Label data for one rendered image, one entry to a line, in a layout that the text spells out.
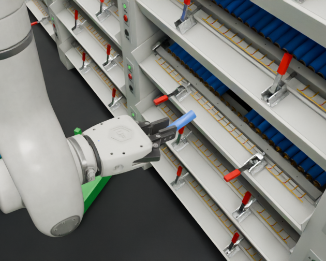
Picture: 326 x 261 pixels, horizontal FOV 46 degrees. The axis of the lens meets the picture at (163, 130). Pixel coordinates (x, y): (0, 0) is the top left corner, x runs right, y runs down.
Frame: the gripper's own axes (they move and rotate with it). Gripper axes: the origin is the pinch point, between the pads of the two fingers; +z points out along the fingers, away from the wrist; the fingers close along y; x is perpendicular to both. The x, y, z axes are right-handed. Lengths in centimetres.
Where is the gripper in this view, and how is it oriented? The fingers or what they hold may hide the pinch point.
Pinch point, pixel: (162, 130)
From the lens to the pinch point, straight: 74.7
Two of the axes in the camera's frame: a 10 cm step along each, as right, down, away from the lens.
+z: 8.3, -2.9, 4.8
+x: -1.2, 7.4, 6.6
